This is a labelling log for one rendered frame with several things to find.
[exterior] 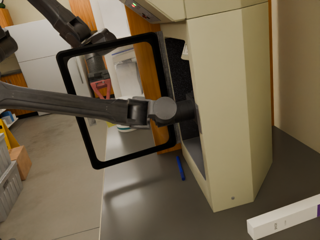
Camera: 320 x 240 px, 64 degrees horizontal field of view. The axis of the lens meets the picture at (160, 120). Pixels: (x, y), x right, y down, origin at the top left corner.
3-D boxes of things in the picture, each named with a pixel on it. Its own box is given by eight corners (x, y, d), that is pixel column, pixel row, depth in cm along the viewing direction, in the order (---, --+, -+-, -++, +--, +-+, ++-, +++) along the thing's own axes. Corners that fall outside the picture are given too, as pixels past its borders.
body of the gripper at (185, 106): (191, 92, 75) (166, 97, 74) (201, 101, 65) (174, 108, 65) (195, 112, 77) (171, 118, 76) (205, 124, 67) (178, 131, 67)
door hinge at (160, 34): (180, 142, 93) (160, 30, 79) (182, 145, 91) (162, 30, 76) (176, 143, 93) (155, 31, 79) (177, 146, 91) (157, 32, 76)
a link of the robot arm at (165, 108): (132, 98, 73) (129, 128, 71) (128, 86, 61) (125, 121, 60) (174, 101, 73) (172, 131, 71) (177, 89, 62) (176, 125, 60)
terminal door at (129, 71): (177, 145, 92) (156, 30, 77) (93, 171, 86) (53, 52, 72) (176, 145, 93) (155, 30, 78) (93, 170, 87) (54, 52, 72)
